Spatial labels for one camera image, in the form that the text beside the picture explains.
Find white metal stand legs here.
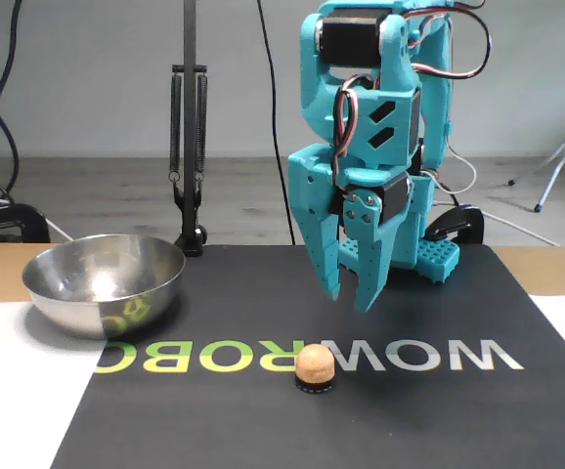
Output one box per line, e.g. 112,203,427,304
506,102,565,214

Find black table clamp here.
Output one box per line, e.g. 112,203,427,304
426,204,487,245

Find teal robot arm with base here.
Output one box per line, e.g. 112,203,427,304
299,0,462,287

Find thin white cable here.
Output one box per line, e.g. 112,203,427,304
42,217,76,243

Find white floor cable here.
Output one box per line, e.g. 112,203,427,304
482,210,560,246

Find dark blue hanging cable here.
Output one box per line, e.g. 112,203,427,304
0,0,23,196

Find large black clamp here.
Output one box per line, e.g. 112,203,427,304
0,202,52,244

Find teal gripper with motor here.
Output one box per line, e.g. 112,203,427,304
287,142,413,314

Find black power cable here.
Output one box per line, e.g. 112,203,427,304
436,188,465,211

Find red white black servo cable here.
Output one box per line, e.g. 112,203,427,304
331,75,379,160
402,0,494,80

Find small tan cork ball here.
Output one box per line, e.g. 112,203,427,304
293,343,337,396

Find metal bowl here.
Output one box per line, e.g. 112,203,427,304
22,233,187,342

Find black mat with WOWROBO print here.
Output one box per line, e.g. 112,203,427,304
47,242,565,469

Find thin black hanging cable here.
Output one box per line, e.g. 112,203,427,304
255,0,297,245

